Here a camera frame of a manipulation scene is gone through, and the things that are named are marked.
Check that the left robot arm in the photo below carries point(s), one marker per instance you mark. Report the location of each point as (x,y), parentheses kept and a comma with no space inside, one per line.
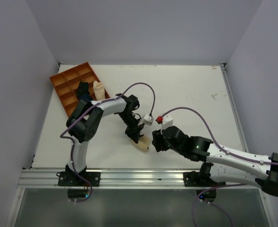
(85,119)

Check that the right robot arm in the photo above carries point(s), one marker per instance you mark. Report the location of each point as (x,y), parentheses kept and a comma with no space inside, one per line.
(221,164)

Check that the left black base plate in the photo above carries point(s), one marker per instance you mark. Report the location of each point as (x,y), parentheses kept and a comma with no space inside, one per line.
(72,180)

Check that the rolled navy underwear in tray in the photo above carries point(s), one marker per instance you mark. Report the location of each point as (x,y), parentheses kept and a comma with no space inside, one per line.
(86,97)

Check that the aluminium right side rail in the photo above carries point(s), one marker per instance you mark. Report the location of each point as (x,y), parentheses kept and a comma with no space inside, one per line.
(234,108)

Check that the orange compartment tray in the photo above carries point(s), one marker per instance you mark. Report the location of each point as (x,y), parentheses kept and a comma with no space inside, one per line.
(66,82)

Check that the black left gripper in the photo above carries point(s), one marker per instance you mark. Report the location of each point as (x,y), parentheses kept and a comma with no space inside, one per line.
(133,132)

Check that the aluminium rail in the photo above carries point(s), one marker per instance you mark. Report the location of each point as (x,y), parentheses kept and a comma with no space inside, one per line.
(46,178)
(234,108)

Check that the beige underwear with dark trim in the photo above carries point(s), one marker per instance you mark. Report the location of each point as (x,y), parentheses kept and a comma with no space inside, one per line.
(143,143)

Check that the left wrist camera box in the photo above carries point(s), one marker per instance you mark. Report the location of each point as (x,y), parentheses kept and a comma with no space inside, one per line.
(146,120)

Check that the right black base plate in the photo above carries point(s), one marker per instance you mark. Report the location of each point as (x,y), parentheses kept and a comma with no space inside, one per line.
(195,179)

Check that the rolled beige underwear in tray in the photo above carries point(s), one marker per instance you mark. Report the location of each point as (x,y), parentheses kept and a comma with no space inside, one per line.
(99,90)

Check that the aluminium front rail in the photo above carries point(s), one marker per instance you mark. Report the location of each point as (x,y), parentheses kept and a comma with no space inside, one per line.
(46,178)

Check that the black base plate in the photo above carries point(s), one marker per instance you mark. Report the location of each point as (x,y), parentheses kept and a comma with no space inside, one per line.
(72,180)
(195,179)

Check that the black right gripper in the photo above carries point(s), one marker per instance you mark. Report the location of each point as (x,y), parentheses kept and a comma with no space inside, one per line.
(157,140)

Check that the rolled black underwear in tray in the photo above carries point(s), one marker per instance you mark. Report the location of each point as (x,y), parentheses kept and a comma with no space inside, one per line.
(82,90)

